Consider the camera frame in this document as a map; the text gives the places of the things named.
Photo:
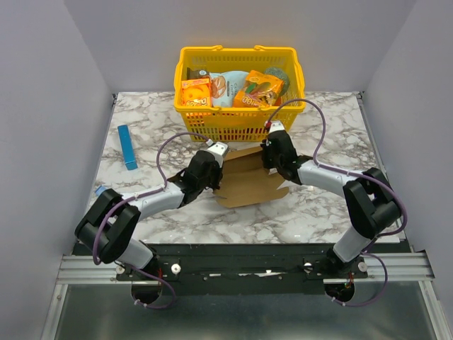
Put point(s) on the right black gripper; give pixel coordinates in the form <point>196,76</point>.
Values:
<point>269,156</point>

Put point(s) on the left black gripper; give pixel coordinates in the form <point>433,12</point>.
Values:
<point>216,184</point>

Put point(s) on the brown cardboard box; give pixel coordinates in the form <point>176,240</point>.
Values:
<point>246,182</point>

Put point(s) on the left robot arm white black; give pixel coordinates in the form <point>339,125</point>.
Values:
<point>108,225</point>

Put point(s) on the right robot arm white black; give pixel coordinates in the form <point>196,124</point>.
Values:
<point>371,202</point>

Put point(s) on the long blue box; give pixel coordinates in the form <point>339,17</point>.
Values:
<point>127,148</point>

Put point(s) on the small blue box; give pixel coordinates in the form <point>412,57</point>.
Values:
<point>100,190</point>

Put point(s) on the yellow plastic shopping basket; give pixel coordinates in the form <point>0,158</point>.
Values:
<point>239,124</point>

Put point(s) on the orange gummy candy bag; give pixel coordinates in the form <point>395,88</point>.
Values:
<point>259,91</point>

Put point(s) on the green round scrubber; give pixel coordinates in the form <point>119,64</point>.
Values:
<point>280,74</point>

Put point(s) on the light blue chips bag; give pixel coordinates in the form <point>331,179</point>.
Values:
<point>225,86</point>

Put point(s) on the dark brown packet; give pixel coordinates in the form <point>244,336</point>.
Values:
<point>197,74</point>

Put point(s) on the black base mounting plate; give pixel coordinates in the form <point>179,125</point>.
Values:
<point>251,269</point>

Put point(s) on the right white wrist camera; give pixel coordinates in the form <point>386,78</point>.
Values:
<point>274,126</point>

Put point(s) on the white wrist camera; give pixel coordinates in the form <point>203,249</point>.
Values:
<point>219,150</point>
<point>274,126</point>

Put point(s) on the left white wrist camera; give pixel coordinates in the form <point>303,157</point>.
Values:
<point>219,150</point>

